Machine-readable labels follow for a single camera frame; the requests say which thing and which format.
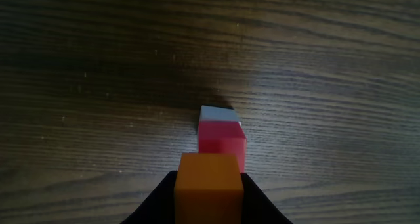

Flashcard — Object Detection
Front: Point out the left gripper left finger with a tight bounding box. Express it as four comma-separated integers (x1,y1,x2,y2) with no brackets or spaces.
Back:
119,170,179,224

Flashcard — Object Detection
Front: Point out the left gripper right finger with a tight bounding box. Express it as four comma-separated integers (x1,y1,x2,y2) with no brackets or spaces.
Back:
241,172,295,224

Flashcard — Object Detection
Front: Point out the orange cube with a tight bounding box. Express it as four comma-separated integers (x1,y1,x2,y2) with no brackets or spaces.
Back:
173,152,245,224

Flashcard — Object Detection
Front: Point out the red cube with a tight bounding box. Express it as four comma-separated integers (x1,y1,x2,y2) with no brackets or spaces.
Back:
198,120,247,174

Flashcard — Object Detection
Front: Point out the white cube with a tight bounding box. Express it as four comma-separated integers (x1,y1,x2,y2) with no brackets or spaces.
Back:
199,104,242,126

